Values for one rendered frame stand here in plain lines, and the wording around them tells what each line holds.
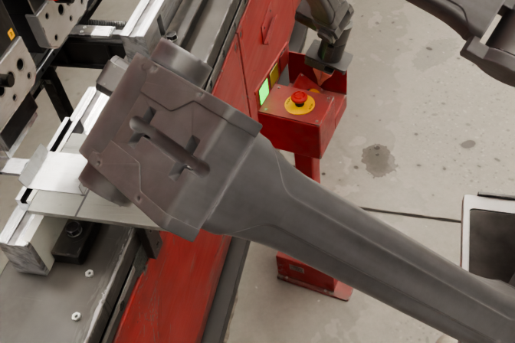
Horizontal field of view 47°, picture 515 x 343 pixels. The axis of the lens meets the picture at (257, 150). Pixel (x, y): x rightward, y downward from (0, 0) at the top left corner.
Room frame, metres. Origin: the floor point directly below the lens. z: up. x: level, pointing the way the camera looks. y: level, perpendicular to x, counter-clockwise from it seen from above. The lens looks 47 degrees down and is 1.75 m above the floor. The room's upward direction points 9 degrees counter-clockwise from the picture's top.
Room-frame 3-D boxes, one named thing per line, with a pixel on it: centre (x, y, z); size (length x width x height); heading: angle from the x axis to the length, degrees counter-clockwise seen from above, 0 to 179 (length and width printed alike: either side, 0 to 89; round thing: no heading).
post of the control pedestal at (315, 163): (1.08, -0.13, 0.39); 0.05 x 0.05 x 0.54; 60
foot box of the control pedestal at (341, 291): (1.06, -0.16, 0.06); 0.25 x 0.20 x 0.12; 60
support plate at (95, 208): (0.69, 0.24, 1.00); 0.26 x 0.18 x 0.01; 71
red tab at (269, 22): (1.65, -0.10, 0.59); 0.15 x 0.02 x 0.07; 161
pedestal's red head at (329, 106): (1.08, -0.13, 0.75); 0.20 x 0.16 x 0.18; 150
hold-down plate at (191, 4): (1.29, 0.13, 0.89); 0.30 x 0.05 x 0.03; 161
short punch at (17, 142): (0.73, 0.38, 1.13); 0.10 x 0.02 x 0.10; 161
